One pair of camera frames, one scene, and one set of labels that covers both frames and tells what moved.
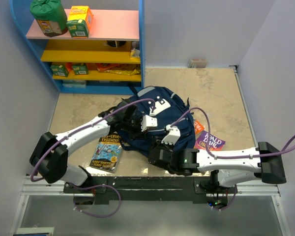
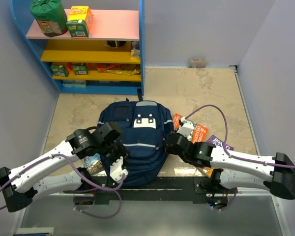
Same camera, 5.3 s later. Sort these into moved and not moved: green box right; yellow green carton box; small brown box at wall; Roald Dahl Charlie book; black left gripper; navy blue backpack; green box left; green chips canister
Moved: navy blue backpack; Roald Dahl Charlie book; black left gripper
Not moved: yellow green carton box; green box right; green chips canister; green box left; small brown box at wall
